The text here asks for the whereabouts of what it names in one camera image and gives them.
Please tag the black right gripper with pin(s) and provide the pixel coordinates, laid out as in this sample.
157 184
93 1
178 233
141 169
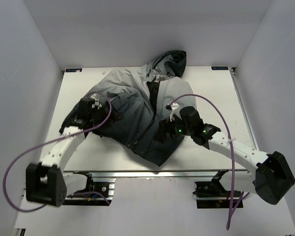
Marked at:
166 126

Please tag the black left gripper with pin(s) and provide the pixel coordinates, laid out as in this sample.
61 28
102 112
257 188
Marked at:
96 110

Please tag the grey black gradient jacket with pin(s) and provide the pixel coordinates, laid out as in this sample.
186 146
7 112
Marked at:
137 98

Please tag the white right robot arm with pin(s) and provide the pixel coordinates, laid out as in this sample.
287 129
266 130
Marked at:
267 175

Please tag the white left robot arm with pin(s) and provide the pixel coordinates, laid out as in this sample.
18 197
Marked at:
45 182

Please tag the blue left corner label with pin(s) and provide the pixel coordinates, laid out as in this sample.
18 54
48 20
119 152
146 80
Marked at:
73 70

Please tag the blue corner label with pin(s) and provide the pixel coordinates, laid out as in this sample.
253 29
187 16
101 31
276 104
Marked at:
219 68
73 70

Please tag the blue right corner label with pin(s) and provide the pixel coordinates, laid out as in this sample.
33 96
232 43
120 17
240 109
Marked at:
219 68

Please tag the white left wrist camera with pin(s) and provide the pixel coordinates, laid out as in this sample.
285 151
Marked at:
95 103

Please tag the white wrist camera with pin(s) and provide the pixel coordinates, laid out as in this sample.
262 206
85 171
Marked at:
174 111
95 103

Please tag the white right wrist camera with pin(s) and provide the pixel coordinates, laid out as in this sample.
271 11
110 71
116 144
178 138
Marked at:
174 111

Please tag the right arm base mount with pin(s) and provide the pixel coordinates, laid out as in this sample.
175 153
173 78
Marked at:
211 194

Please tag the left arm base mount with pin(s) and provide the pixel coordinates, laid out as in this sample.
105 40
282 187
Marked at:
98 190

